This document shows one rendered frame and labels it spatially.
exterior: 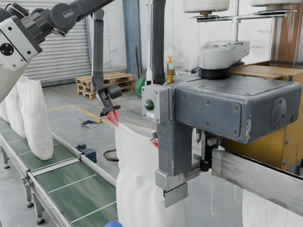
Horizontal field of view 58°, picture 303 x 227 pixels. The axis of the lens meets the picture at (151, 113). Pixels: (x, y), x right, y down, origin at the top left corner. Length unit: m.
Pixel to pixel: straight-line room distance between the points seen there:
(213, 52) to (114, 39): 8.70
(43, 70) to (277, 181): 7.95
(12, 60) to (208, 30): 6.68
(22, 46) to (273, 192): 0.81
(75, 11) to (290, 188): 0.79
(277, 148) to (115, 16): 8.81
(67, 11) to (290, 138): 0.79
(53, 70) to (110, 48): 2.05
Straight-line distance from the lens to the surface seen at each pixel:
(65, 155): 2.70
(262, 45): 6.51
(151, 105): 0.70
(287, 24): 1.07
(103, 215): 1.82
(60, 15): 0.92
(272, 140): 0.92
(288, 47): 1.07
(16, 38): 0.89
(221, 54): 0.77
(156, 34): 1.05
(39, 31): 0.91
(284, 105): 0.70
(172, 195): 0.86
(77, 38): 8.74
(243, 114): 0.59
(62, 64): 8.59
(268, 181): 0.81
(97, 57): 1.45
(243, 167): 0.83
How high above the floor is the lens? 1.47
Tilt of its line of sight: 17 degrees down
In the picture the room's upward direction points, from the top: 2 degrees counter-clockwise
